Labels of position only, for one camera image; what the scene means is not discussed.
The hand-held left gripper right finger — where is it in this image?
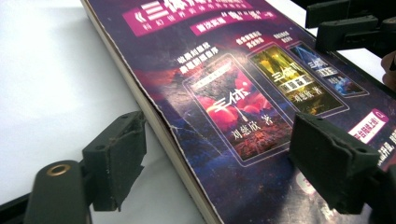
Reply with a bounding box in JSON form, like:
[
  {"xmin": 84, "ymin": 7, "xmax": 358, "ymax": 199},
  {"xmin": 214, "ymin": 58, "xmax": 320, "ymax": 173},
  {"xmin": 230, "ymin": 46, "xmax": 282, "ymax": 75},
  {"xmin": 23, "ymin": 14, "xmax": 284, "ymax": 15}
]
[{"xmin": 289, "ymin": 111, "xmax": 390, "ymax": 216}]

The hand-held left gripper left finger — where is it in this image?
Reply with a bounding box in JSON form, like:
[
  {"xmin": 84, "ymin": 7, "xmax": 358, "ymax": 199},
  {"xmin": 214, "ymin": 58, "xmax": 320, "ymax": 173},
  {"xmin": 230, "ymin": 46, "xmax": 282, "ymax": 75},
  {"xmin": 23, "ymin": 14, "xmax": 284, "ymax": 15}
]
[{"xmin": 82, "ymin": 110, "xmax": 148, "ymax": 213}]

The purple science fiction magazine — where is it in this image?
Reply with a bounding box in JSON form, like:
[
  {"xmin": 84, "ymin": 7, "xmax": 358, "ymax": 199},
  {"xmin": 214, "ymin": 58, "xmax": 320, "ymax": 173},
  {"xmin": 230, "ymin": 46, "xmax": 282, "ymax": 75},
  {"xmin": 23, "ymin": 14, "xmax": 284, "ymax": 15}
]
[{"xmin": 79, "ymin": 0, "xmax": 396, "ymax": 224}]

